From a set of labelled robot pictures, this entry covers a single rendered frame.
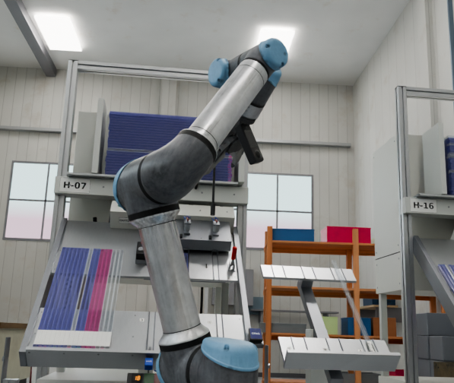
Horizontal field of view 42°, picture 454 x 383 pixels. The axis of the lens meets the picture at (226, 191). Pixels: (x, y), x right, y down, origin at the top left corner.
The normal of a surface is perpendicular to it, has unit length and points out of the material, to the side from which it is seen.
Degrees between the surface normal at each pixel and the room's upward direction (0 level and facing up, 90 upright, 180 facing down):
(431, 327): 90
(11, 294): 90
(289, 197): 90
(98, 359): 134
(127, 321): 44
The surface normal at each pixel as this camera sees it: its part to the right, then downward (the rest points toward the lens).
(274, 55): 0.60, -0.17
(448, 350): 0.04, -0.23
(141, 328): 0.11, -0.86
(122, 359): 0.06, 0.51
